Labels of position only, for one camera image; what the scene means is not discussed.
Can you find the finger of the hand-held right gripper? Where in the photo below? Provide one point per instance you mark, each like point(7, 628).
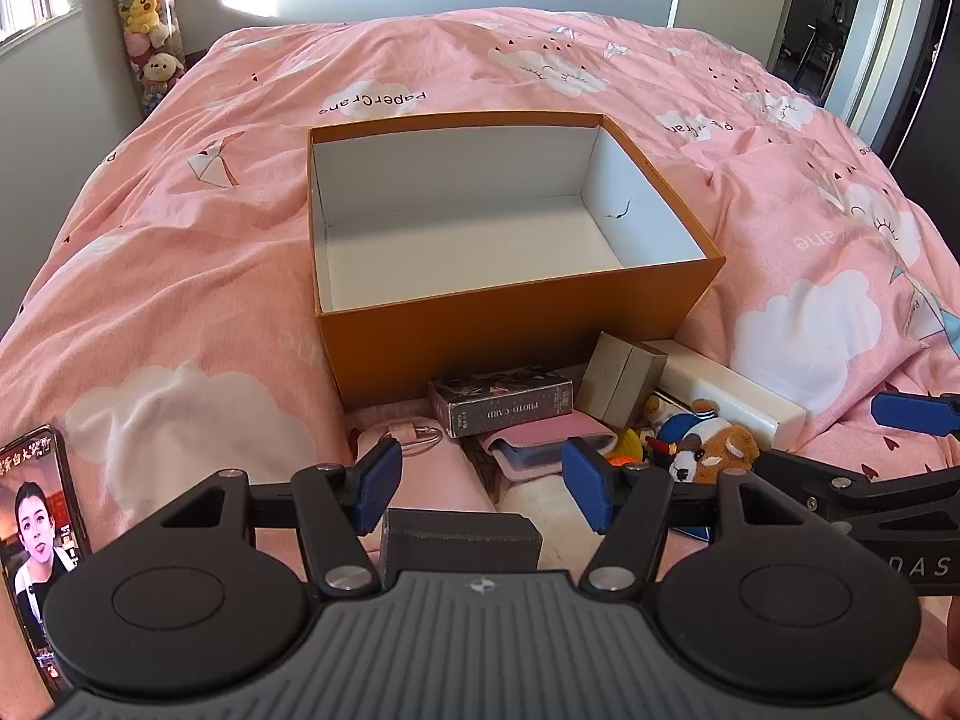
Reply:
point(911, 412)
point(825, 484)

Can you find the pink wallet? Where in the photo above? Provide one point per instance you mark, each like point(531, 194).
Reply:
point(551, 439)

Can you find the orange cardboard box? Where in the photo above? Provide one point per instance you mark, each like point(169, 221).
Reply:
point(510, 337)

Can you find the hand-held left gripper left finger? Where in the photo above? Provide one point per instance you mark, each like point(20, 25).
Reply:
point(379, 484)

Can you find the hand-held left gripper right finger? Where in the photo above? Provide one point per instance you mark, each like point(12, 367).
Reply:
point(589, 484)

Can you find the long white box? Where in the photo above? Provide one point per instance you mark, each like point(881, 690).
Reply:
point(739, 390)

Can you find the pink pouch with carabiner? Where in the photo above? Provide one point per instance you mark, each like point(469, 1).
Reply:
point(431, 476)

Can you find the pink cloud print duvet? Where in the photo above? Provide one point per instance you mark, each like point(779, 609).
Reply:
point(187, 255)

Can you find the small brown cardboard box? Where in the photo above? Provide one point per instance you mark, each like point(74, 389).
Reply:
point(622, 379)

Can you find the dark wardrobe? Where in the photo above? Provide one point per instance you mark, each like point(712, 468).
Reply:
point(934, 52)

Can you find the black gift box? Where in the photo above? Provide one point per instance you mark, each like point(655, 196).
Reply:
point(461, 544)

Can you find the dark chair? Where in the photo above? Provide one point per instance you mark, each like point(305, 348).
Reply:
point(821, 45)

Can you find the white plush with black ear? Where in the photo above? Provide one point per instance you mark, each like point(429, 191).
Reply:
point(536, 496)

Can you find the clear tube of plush toys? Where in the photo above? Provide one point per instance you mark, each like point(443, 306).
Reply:
point(146, 22)

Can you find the dark photo card box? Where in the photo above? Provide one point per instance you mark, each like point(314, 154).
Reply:
point(499, 405)

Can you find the smartphone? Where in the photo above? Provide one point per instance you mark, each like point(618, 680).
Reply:
point(37, 540)

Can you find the bear plush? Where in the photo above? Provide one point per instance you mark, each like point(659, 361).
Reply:
point(705, 446)

